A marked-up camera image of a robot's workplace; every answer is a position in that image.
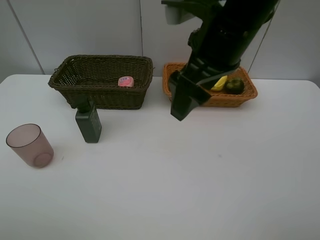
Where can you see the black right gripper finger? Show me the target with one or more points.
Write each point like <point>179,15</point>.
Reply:
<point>185,95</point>

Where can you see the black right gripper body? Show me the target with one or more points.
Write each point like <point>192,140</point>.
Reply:
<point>217,47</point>

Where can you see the yellow lemon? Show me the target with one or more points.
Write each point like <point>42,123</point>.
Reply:
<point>219,85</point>

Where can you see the pink lotion bottle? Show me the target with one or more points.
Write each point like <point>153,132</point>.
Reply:
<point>126,81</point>

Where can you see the dark green pump bottle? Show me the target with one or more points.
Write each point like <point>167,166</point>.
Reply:
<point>87,119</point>

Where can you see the translucent pink plastic cup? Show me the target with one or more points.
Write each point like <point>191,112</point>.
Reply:
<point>31,145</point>

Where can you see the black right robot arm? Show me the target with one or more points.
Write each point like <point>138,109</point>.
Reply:
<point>260,10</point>

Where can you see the orange wicker basket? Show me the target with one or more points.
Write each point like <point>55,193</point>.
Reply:
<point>218,98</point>

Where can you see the dark brown wicker basket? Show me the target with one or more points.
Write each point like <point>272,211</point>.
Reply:
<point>96,76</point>

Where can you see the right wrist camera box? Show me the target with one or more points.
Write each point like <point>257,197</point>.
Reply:
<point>180,11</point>

